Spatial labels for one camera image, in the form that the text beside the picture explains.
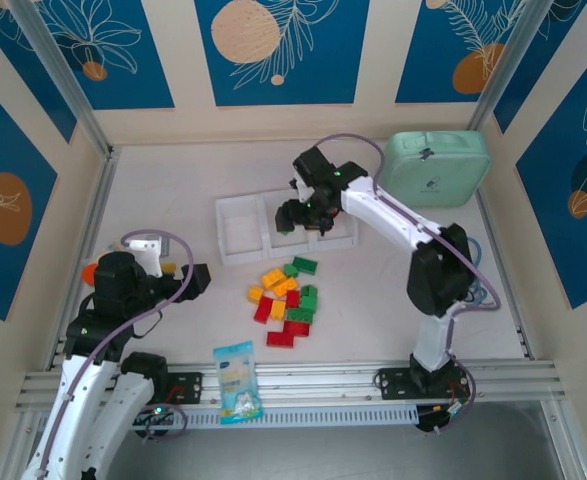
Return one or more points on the white three-compartment tray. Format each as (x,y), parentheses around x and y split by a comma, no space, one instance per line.
(240,230)

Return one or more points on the dark green long lego brick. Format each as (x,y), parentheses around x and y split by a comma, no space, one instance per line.
(306,265)
(300,316)

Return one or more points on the light green lego brick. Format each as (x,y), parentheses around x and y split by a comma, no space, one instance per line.
(291,271)
(308,303)

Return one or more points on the orange-yellow small lego brick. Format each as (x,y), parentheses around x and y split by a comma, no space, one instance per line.
(255,294)

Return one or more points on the yellow long lego brick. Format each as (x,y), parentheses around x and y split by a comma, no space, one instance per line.
(285,286)
(272,278)

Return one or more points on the red long lego brick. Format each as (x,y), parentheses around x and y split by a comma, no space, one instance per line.
(263,310)
(280,339)
(297,329)

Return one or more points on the red small lego brick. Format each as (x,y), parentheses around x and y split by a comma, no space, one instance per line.
(331,213)
(293,298)

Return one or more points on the yellow small lego brick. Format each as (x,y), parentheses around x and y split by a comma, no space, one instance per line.
(278,309)

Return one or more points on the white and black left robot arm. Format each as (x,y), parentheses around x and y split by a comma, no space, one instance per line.
(128,400)

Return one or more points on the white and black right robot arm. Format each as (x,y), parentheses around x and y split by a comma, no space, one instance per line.
(388,210)

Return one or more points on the orange ball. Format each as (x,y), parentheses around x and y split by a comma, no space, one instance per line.
(89,274)

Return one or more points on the beige small packet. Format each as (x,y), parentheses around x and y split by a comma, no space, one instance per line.
(115,246)

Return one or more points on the blue white wipes packet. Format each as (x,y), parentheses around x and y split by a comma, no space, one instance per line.
(238,380)

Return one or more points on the mint green zip case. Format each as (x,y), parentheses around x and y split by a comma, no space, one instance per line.
(438,170)

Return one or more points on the aluminium side rail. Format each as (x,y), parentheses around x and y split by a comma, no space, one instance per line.
(98,200)
(506,280)

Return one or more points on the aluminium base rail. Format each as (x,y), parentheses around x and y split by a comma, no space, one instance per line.
(323,380)

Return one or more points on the aluminium frame leg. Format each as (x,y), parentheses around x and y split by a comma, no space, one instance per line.
(563,440)
(20,425)

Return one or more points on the aluminium corner post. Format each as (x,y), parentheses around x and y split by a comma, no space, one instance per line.
(508,60)
(63,75)

